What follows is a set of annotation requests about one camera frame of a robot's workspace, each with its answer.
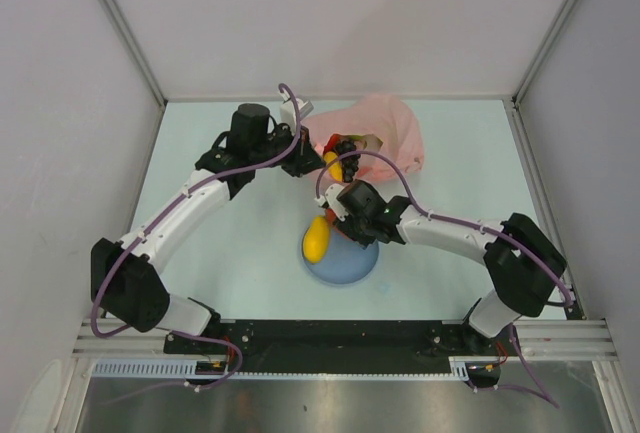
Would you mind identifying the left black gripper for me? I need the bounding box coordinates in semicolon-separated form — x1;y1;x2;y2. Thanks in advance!
250;122;325;178

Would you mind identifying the yellow fake mango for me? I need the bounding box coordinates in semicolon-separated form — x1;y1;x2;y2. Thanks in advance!
302;216;330;264

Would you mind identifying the pink plastic bag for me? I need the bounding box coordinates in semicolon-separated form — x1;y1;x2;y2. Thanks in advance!
303;94;425;175

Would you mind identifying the red fake watermelon slice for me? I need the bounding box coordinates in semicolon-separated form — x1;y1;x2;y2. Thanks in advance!
324;208;339;225

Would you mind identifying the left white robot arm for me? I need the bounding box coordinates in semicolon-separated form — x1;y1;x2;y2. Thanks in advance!
90;98;324;353

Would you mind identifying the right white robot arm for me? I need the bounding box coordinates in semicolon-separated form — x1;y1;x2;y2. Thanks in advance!
319;180;573;354

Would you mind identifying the black fake grape bunch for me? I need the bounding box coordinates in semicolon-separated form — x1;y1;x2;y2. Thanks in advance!
332;136;363;185

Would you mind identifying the yellow fake lemon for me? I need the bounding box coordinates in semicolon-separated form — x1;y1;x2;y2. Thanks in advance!
323;151;343;183

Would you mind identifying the blue plastic plate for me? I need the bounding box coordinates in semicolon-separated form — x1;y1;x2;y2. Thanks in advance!
301;230;380;286

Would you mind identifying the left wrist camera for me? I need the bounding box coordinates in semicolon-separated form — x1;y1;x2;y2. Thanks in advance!
279;97;314;130

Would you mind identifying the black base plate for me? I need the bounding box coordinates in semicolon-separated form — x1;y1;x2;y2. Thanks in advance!
163;318;521;375

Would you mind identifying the white cable duct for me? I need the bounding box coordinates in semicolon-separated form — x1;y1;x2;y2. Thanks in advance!
92;355;501;382

